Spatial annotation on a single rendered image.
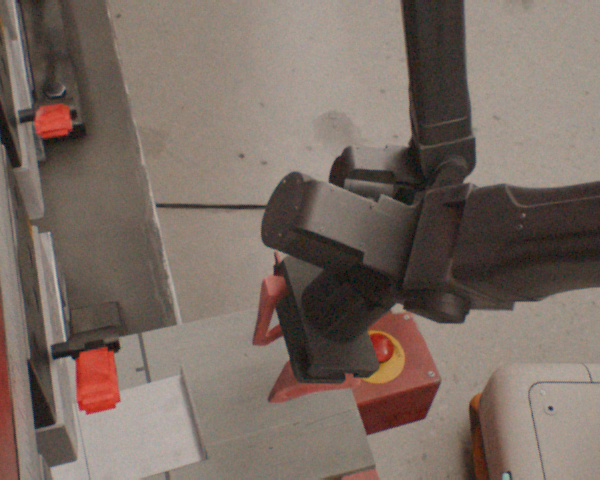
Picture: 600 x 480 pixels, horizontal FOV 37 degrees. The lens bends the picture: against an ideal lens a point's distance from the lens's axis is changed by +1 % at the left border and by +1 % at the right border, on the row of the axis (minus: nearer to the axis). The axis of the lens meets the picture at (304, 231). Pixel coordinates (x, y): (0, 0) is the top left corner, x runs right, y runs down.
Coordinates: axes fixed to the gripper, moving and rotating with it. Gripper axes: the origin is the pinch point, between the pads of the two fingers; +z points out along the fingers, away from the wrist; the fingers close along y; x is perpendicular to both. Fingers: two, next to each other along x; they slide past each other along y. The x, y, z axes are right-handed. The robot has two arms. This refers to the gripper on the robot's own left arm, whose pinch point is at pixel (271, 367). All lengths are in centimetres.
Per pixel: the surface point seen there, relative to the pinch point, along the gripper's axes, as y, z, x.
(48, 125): -9.4, -13.9, -24.0
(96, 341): 4.5, -10.2, -21.1
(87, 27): -66, 22, 3
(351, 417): 3.4, 2.5, 9.6
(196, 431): 1.4, 9.4, -2.5
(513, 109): -108, 43, 141
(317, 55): -139, 67, 101
